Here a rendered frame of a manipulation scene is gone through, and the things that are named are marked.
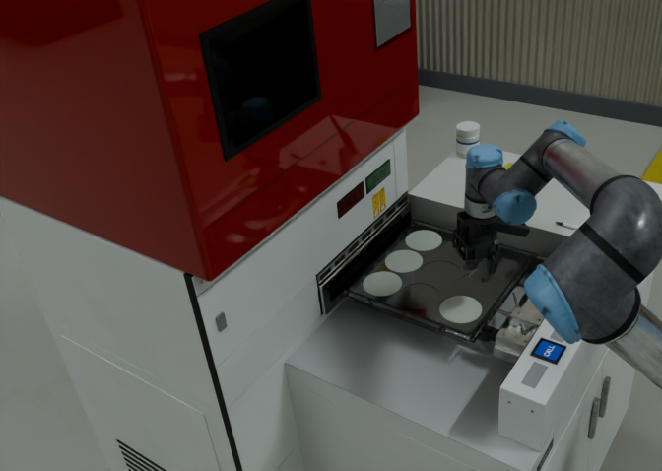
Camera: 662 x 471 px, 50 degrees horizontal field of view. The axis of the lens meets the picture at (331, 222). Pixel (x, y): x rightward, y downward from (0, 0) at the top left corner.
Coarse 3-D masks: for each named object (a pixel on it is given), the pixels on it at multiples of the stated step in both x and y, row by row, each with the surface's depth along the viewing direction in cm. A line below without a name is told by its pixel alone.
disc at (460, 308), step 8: (456, 296) 174; (464, 296) 174; (440, 304) 172; (448, 304) 172; (456, 304) 172; (464, 304) 171; (472, 304) 171; (480, 304) 171; (440, 312) 170; (448, 312) 170; (456, 312) 169; (464, 312) 169; (472, 312) 169; (480, 312) 168; (456, 320) 167; (464, 320) 167; (472, 320) 166
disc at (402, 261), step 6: (396, 252) 192; (402, 252) 192; (408, 252) 192; (414, 252) 191; (390, 258) 190; (396, 258) 190; (402, 258) 190; (408, 258) 189; (414, 258) 189; (420, 258) 189; (390, 264) 188; (396, 264) 188; (402, 264) 187; (408, 264) 187; (414, 264) 187; (420, 264) 187; (396, 270) 186; (402, 270) 185; (408, 270) 185
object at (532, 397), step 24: (552, 336) 152; (528, 360) 146; (576, 360) 150; (504, 384) 141; (528, 384) 141; (552, 384) 140; (576, 384) 157; (504, 408) 143; (528, 408) 139; (552, 408) 142; (504, 432) 147; (528, 432) 143
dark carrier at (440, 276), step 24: (384, 264) 188; (432, 264) 186; (456, 264) 185; (504, 264) 183; (360, 288) 181; (408, 288) 179; (432, 288) 178; (456, 288) 177; (480, 288) 176; (504, 288) 175; (432, 312) 170
